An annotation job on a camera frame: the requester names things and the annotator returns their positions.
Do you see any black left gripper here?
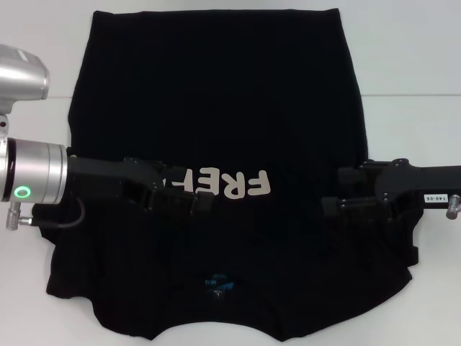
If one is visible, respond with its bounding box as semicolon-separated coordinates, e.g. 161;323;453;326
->
66;146;215;221

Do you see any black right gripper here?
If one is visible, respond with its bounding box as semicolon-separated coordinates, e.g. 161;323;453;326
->
321;158;461;223

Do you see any black t-shirt with FREE! print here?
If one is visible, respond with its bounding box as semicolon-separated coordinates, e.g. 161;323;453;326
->
45;9;421;332

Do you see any dark left wrist cable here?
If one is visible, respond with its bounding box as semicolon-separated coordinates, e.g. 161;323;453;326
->
31;200;86;230

